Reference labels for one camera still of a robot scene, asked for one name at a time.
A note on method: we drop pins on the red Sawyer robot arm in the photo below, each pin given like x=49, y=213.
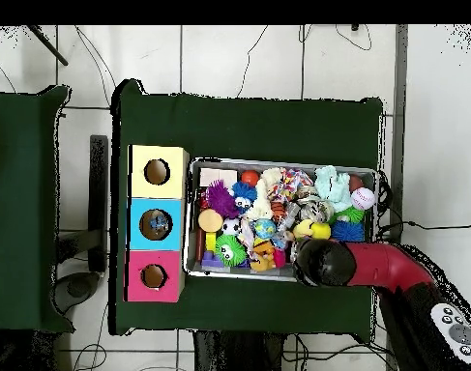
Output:
x=389, y=266

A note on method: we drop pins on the shallow mesh bin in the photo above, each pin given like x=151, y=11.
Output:
x=235, y=271

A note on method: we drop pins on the wooden box with three holes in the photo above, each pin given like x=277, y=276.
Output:
x=157, y=189

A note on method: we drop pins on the blue spiky ball with eyes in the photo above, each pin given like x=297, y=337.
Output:
x=243, y=195

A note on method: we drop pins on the purple spiky ball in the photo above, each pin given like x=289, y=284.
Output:
x=221, y=199

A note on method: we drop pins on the small soccer ball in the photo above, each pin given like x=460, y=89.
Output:
x=230, y=227

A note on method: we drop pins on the smooth orange ball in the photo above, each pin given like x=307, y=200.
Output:
x=250, y=177

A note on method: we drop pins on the globe print ball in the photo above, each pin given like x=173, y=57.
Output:
x=265, y=228

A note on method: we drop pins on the green spiky ball with eyes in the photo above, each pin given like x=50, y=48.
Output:
x=230, y=250

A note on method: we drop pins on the dark green table cloth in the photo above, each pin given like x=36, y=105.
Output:
x=258, y=127

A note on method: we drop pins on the mint green cloth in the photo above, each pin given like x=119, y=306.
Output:
x=331, y=185

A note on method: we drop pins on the white baseball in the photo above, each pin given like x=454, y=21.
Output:
x=362, y=198

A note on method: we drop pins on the black upright stand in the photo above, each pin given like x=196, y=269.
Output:
x=98, y=193

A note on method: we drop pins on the grey rounded floor base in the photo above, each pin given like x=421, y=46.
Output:
x=78, y=288

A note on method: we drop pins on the green covered side table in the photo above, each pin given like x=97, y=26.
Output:
x=22, y=212

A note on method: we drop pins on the black tripod leg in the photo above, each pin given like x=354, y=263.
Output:
x=49, y=46

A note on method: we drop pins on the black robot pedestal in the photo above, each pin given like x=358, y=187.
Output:
x=239, y=355

